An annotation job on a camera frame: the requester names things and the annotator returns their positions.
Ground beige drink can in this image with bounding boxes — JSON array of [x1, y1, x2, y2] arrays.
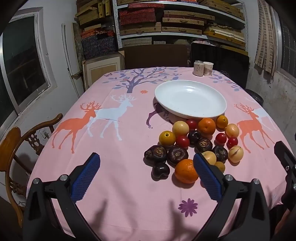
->
[[193, 61, 204, 76]]

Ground white metal shelf rack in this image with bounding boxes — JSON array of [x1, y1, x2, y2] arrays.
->
[[112, 0, 249, 50]]

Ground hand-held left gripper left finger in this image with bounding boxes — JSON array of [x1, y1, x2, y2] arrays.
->
[[23, 152, 101, 241]]

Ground beige hanging cloth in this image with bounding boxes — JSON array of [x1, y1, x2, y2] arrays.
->
[[254, 0, 281, 78]]

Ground pink deer print tablecloth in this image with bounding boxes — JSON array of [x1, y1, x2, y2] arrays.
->
[[26, 67, 289, 241]]

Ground white leaning board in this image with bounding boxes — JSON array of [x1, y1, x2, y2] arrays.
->
[[61, 23, 81, 98]]

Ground sliding glass window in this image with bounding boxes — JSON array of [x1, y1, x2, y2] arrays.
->
[[0, 7, 58, 121]]

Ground dark water chestnut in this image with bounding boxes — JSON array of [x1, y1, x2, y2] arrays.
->
[[167, 146, 189, 166], [144, 145, 168, 165], [194, 138, 213, 153], [211, 146, 228, 163]]

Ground picture frame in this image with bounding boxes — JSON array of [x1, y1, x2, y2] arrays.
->
[[82, 51, 125, 91]]

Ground yellow tomato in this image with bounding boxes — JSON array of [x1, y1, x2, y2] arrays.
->
[[159, 130, 176, 147], [216, 115, 228, 128]]

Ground pile of tan woven boxes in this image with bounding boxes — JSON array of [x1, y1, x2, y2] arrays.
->
[[74, 0, 114, 32]]

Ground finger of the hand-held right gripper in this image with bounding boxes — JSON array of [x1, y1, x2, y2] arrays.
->
[[274, 141, 296, 207]]

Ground stack of blue patterned boxes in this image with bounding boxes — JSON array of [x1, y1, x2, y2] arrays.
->
[[81, 29, 118, 59]]

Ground speckled pale yellow plum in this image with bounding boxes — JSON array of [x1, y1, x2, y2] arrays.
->
[[228, 146, 244, 163]]

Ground orange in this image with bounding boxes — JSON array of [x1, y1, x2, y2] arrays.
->
[[197, 118, 216, 136], [174, 159, 199, 184]]

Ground white plate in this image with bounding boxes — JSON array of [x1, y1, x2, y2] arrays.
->
[[154, 80, 227, 123]]

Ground wooden chair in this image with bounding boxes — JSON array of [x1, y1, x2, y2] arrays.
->
[[0, 113, 63, 229]]

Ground barred window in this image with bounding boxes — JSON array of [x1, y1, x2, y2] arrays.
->
[[272, 9, 296, 79]]

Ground brown board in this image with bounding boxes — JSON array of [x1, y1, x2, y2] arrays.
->
[[124, 44, 190, 69]]

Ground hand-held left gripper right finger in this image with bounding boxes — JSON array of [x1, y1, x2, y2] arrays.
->
[[193, 152, 270, 241]]

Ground dark purple plum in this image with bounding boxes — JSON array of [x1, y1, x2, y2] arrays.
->
[[151, 162, 171, 180], [187, 130, 201, 145]]

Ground black round stool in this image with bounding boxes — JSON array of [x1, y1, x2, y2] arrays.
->
[[245, 89, 264, 107]]

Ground small yellow plum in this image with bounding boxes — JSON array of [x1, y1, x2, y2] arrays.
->
[[214, 161, 226, 173]]

